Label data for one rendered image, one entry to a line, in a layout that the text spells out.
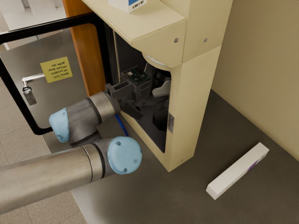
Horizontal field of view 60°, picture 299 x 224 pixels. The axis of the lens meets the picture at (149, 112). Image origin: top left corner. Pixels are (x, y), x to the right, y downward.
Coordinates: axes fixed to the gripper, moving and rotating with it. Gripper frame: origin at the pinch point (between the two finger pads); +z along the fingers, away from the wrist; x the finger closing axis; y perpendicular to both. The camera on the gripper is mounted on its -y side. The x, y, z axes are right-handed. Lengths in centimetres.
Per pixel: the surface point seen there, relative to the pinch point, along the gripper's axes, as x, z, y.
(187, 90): -13.8, -6.0, 10.2
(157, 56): -13.8, -15.0, 24.0
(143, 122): 4.3, -7.0, -20.1
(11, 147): 109, -64, -122
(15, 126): 128, -55, -122
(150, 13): -8.7, -13.1, 29.3
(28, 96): 19.6, -36.6, -2.1
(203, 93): -13.8, -0.2, 5.7
